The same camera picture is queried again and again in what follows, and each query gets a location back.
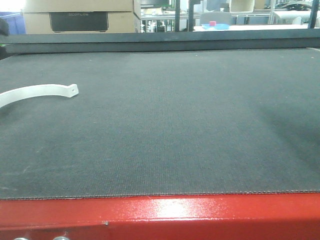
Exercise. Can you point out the large white pipe clamp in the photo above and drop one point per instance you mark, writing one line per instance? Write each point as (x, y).
(40, 90)

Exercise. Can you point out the white plastic bin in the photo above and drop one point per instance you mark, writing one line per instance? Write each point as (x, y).
(241, 6)

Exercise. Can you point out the dark blue storage bin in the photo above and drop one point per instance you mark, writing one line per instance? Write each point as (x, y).
(16, 22)

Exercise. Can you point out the light blue tray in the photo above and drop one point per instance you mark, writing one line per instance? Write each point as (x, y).
(216, 27)

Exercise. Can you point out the large cardboard box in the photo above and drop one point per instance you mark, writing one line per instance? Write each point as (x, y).
(82, 16)

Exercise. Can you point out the dark table edge rail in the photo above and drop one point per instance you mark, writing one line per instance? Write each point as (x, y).
(161, 41)

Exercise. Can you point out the red metal front frame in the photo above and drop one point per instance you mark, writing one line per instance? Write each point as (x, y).
(282, 216)

